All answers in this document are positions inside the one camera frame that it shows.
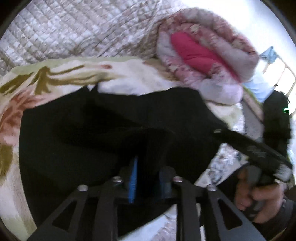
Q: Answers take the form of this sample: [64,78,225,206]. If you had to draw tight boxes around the black pants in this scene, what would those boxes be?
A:
[19,87,227,236]

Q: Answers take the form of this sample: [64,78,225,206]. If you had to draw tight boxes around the person's right hand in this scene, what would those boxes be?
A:
[234,168,287,224]

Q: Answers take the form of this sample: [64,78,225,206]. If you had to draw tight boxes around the pink floral rolled comforter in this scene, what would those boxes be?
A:
[157,8,259,105]

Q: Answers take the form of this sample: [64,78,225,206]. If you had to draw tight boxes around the floral fleece blanket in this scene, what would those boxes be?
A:
[0,56,246,241]

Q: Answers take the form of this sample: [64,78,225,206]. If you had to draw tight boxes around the quilted beige bedspread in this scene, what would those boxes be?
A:
[1,1,182,75]

